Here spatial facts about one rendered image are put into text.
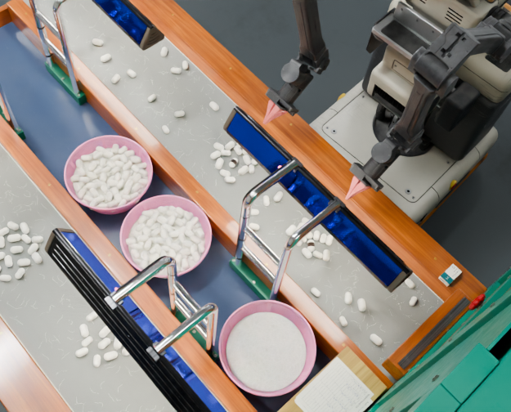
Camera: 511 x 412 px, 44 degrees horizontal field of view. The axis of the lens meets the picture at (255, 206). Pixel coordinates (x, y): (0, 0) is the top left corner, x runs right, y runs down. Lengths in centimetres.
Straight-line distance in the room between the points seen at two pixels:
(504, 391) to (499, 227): 232
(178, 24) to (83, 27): 33
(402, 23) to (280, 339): 103
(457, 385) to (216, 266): 129
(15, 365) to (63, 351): 12
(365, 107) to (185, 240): 123
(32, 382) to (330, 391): 78
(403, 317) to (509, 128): 169
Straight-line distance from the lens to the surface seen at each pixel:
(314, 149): 208
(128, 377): 179
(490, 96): 247
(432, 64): 150
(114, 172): 204
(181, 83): 223
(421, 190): 268
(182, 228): 193
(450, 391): 75
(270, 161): 166
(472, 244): 298
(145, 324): 146
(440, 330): 180
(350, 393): 178
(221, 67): 225
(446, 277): 196
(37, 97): 233
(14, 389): 181
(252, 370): 180
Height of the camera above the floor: 247
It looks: 61 degrees down
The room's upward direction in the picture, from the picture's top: 10 degrees clockwise
